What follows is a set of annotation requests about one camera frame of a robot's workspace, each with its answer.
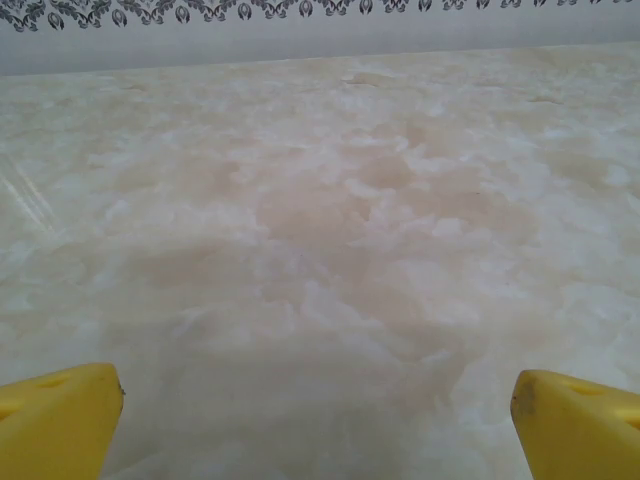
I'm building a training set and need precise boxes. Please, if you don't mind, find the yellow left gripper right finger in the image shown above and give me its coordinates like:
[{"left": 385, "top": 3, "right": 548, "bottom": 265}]
[{"left": 509, "top": 368, "right": 640, "bottom": 480}]

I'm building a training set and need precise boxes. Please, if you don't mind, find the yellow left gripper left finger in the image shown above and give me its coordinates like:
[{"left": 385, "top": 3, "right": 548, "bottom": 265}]
[{"left": 0, "top": 362, "right": 126, "bottom": 480}]

